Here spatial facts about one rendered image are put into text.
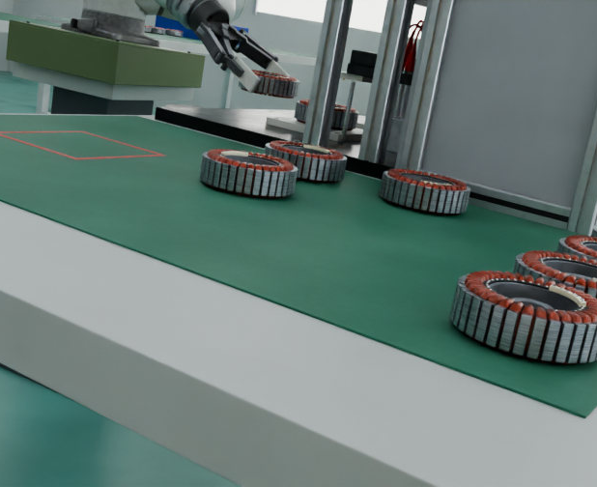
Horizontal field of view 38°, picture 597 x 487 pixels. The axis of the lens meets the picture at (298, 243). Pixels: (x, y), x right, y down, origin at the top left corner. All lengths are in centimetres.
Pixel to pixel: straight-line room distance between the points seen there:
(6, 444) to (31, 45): 92
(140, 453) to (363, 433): 153
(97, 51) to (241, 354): 158
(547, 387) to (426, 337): 9
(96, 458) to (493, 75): 118
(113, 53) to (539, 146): 113
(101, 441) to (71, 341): 146
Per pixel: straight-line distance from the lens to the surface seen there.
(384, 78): 128
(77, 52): 211
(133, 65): 208
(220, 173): 99
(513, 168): 120
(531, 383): 59
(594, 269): 81
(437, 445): 47
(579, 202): 117
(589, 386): 61
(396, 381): 54
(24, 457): 194
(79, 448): 198
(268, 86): 162
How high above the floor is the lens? 94
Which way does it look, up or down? 14 degrees down
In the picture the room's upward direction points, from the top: 10 degrees clockwise
